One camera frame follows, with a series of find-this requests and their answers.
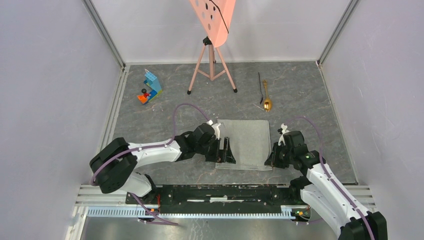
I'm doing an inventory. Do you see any grey cloth napkin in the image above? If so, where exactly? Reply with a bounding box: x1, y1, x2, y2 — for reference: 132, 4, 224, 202
215, 119, 273, 171

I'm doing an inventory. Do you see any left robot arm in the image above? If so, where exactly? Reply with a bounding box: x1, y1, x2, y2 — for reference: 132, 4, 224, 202
89, 120, 237, 197

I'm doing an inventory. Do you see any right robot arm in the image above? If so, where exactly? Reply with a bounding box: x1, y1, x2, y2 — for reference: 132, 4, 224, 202
264, 125, 388, 240

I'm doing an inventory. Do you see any gold spoon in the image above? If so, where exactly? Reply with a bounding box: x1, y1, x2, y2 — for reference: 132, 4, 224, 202
262, 79, 273, 112

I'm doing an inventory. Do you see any thin black utensil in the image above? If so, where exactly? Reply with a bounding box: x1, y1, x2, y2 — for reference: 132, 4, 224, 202
257, 72, 264, 104

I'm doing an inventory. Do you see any blue toy brick figure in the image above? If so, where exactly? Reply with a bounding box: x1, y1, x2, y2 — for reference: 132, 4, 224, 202
137, 69, 163, 105

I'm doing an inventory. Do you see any pink tripod stand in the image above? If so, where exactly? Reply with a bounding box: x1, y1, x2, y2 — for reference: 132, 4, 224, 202
186, 37, 238, 95

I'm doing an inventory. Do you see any pink perforated board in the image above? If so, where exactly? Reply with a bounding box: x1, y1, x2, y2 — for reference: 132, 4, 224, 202
189, 0, 236, 48

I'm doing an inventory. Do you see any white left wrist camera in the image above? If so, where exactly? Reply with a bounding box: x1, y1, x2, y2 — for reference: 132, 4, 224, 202
206, 120, 226, 140

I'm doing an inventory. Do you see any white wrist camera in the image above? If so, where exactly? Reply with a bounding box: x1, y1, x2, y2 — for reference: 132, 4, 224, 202
206, 120, 226, 140
277, 123, 290, 146

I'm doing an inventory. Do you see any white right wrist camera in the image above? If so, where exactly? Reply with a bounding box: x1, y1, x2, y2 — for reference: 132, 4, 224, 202
277, 123, 290, 146

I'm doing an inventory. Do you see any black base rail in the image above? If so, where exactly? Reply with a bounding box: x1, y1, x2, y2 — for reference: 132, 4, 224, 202
125, 184, 312, 223

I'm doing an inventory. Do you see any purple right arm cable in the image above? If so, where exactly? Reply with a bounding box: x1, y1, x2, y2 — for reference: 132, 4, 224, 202
284, 115, 377, 240

